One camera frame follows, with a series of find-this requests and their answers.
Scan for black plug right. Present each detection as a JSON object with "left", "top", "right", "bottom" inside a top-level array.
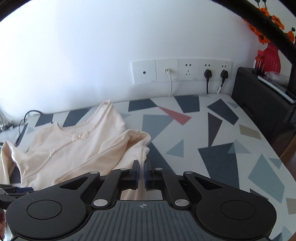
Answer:
[{"left": 216, "top": 70, "right": 229, "bottom": 94}]

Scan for black side cabinet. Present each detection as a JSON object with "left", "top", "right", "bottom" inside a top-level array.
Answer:
[{"left": 231, "top": 67, "right": 295, "bottom": 155}]

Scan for geometric patterned mat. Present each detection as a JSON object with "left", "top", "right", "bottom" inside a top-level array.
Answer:
[{"left": 9, "top": 93, "right": 296, "bottom": 241}]

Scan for white wall socket panel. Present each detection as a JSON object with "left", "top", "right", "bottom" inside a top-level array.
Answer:
[{"left": 132, "top": 58, "right": 233, "bottom": 84}]

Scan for orange artificial flowers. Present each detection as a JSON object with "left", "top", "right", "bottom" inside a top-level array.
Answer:
[{"left": 244, "top": 0, "right": 295, "bottom": 44}]

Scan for black plug left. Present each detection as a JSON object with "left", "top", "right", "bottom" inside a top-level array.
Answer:
[{"left": 204, "top": 69, "right": 212, "bottom": 94}]

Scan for white charging cable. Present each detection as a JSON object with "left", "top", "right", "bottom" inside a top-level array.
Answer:
[{"left": 164, "top": 68, "right": 174, "bottom": 98}]

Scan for black plug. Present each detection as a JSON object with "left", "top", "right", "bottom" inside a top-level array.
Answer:
[
  {"left": 216, "top": 70, "right": 229, "bottom": 94},
  {"left": 204, "top": 69, "right": 212, "bottom": 94}
]

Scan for red vase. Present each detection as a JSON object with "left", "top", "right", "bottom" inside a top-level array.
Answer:
[{"left": 258, "top": 43, "right": 281, "bottom": 73}]

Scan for cream long-sleeve top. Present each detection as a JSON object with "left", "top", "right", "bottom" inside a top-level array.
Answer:
[{"left": 1, "top": 100, "right": 151, "bottom": 190}]

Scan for black coiled cable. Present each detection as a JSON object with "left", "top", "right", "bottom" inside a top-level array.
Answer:
[{"left": 14, "top": 109, "right": 45, "bottom": 147}]

